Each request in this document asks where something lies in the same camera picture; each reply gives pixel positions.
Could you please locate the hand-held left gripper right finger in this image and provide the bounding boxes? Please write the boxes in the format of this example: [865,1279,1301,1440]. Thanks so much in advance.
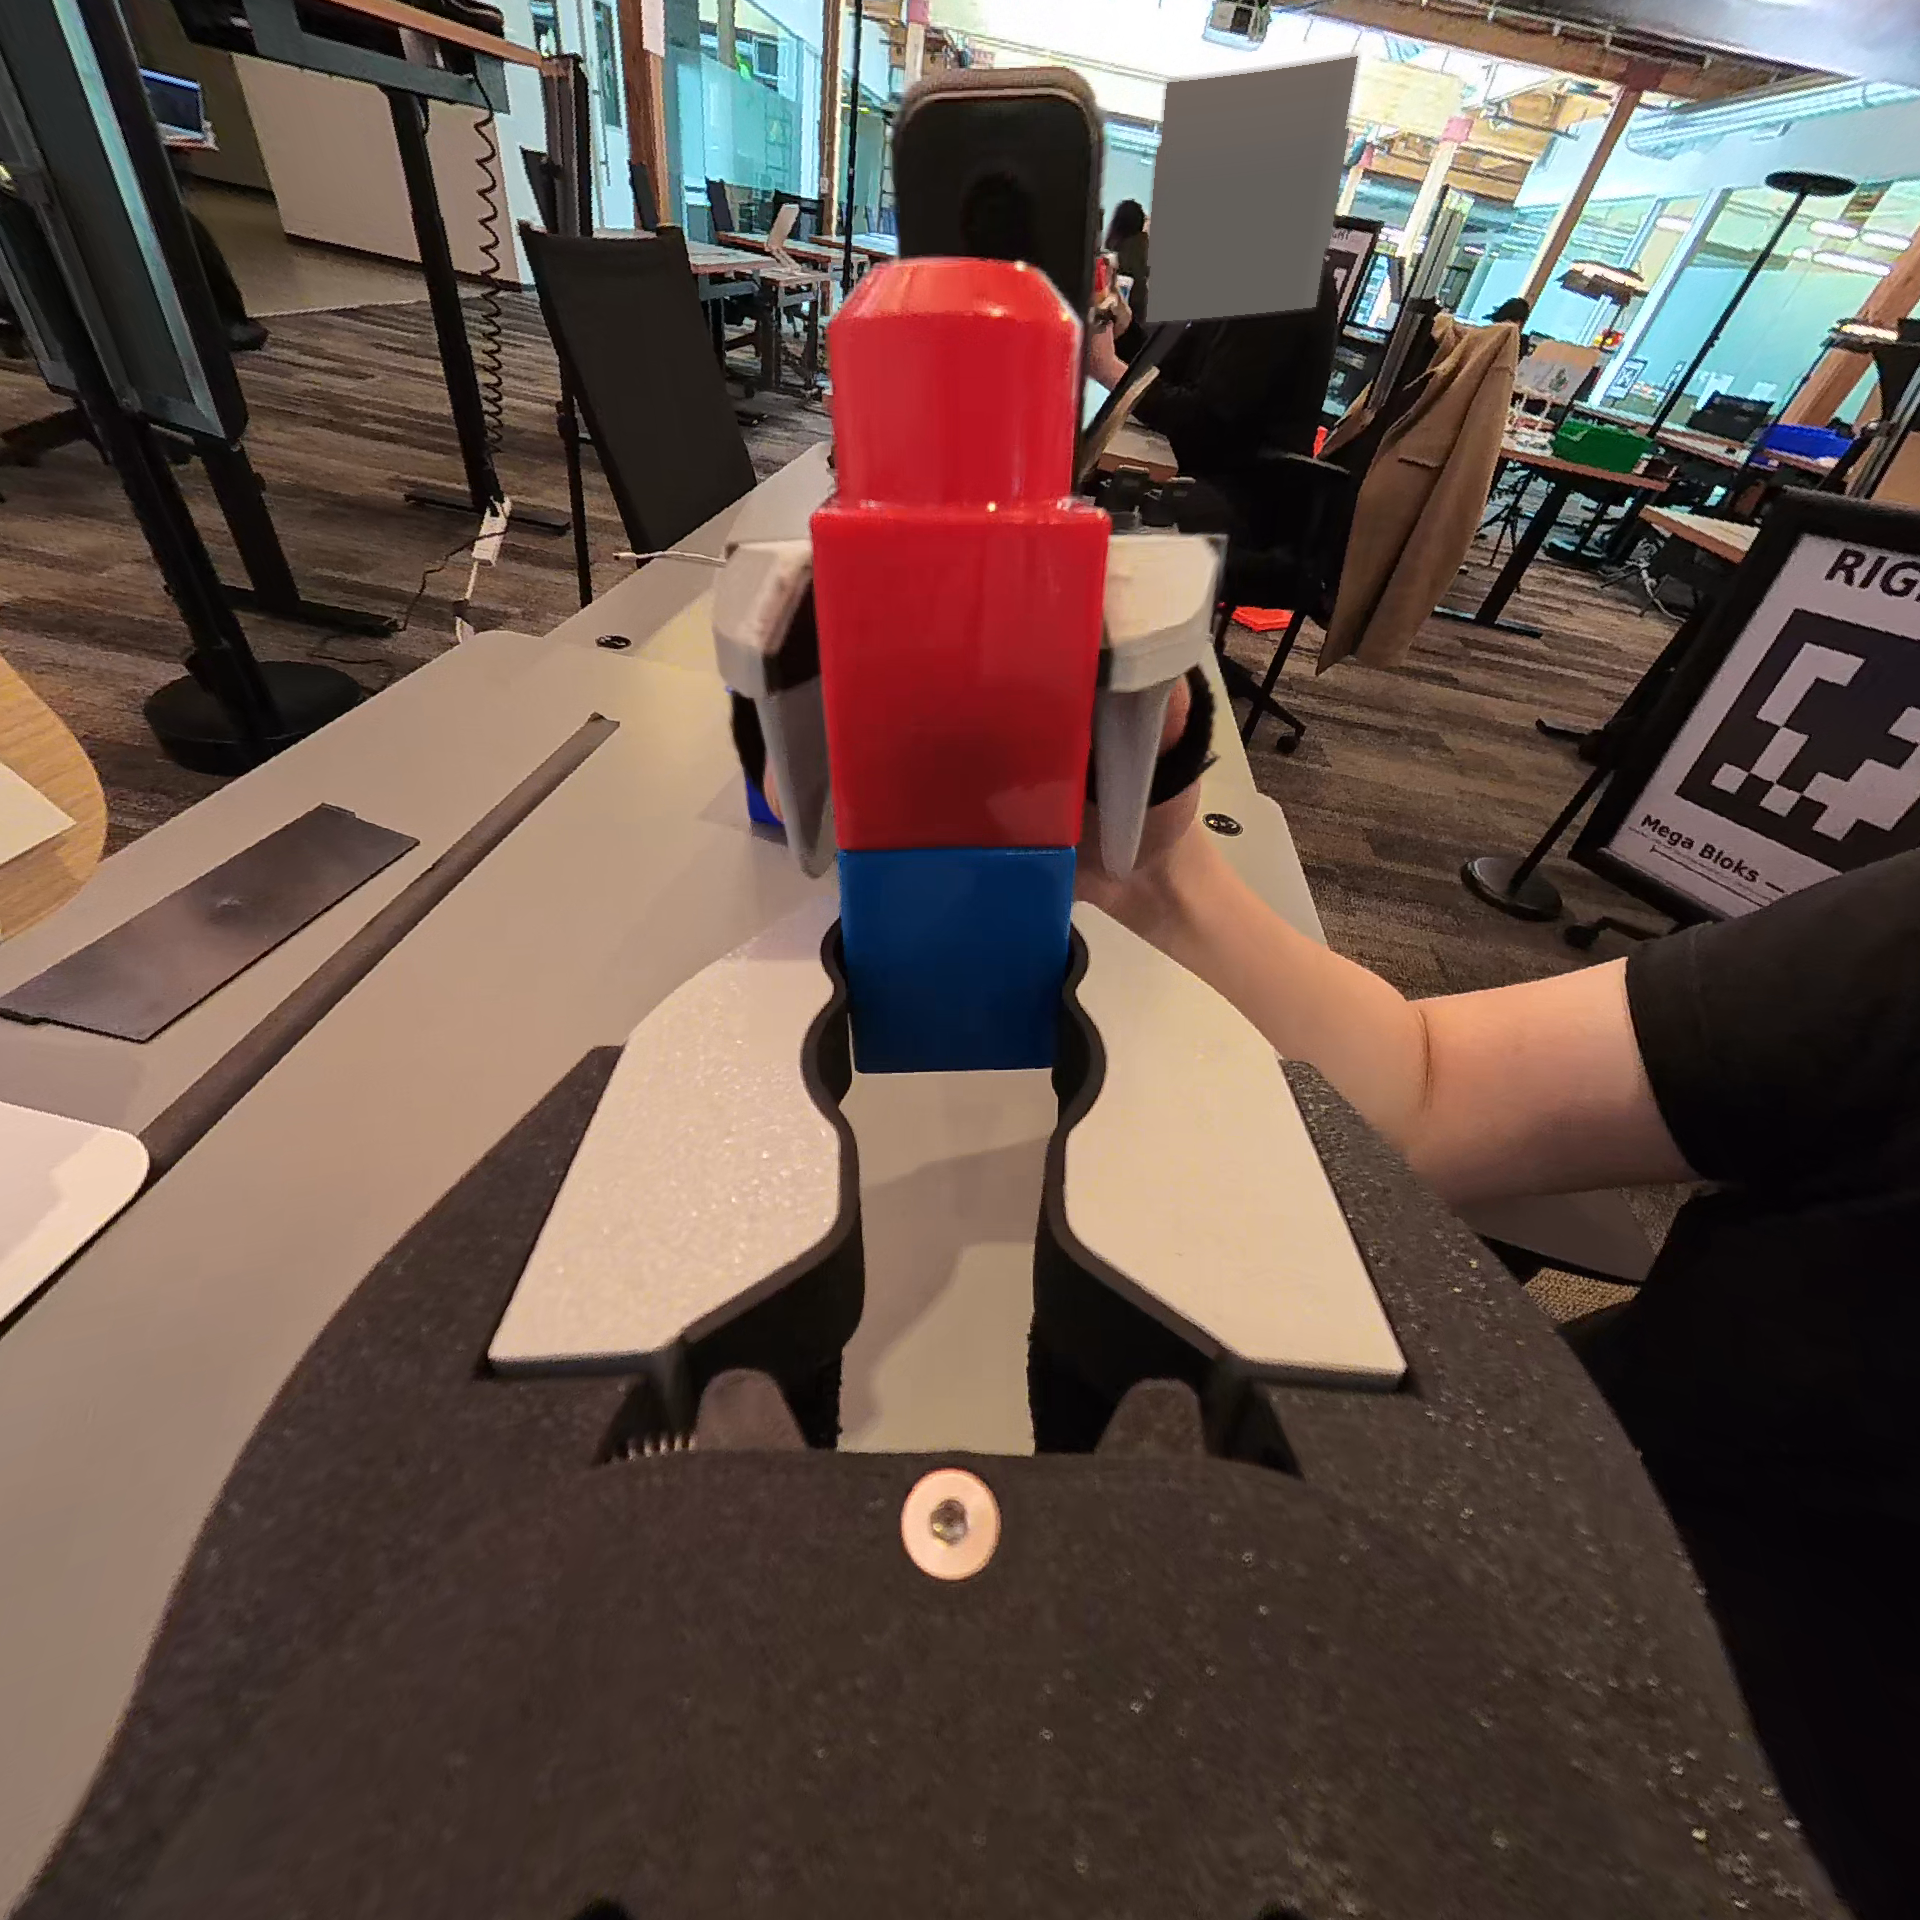
[1047,902,1413,1420]

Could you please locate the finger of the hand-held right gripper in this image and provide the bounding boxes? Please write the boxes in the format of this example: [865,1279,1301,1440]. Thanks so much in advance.
[1092,532,1228,887]
[711,539,837,883]

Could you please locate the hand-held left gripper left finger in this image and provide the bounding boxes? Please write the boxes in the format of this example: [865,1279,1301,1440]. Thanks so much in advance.
[486,900,864,1413]

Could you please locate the red mega block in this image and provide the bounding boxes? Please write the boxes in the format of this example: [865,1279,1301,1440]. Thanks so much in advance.
[808,258,1112,854]

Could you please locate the blue mega block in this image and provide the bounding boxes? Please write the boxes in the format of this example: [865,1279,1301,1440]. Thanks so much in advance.
[837,848,1079,1075]

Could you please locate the person's right forearm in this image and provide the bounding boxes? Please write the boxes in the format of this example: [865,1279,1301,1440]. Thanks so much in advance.
[1183,839,1696,1202]

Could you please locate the person's right hand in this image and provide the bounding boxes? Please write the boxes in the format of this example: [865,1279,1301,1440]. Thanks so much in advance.
[1071,667,1249,941]

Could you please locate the black office chair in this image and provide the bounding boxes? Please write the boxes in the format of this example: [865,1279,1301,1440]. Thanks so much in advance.
[1212,451,1355,755]

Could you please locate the brown coat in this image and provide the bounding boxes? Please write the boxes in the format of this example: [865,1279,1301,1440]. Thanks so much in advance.
[1319,315,1519,674]

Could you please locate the black rectangular pad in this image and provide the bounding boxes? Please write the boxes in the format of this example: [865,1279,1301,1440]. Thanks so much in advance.
[0,804,423,1044]

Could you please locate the wooden standing desk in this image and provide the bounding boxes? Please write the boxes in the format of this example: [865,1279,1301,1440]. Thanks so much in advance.
[172,0,577,534]

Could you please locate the person's black shirt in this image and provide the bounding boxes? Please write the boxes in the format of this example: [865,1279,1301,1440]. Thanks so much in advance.
[1590,854,1920,1920]

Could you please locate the black white pattern sign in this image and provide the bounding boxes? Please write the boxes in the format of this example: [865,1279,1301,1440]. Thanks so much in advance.
[1462,486,1920,928]

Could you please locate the black floor lamp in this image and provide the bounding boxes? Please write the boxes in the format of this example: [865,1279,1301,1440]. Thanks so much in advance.
[1641,170,1863,437]

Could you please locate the coiled black cable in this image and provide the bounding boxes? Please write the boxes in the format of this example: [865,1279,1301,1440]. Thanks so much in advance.
[468,111,513,453]

